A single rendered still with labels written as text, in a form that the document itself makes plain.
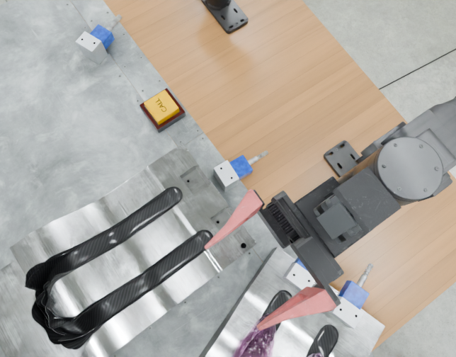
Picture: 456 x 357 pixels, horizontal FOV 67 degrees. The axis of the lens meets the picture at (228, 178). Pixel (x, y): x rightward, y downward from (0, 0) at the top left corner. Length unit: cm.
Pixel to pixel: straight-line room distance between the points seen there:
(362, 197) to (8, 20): 100
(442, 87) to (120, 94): 170
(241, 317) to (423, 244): 45
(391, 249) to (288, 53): 54
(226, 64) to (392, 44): 138
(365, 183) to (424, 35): 202
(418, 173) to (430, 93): 179
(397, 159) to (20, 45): 94
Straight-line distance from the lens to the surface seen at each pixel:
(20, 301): 81
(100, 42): 94
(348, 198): 30
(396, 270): 88
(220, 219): 72
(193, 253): 70
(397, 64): 212
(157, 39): 99
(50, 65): 101
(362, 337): 79
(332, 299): 36
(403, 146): 34
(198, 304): 78
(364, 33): 216
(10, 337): 83
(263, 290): 73
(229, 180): 75
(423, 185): 34
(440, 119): 46
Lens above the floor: 158
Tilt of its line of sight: 75 degrees down
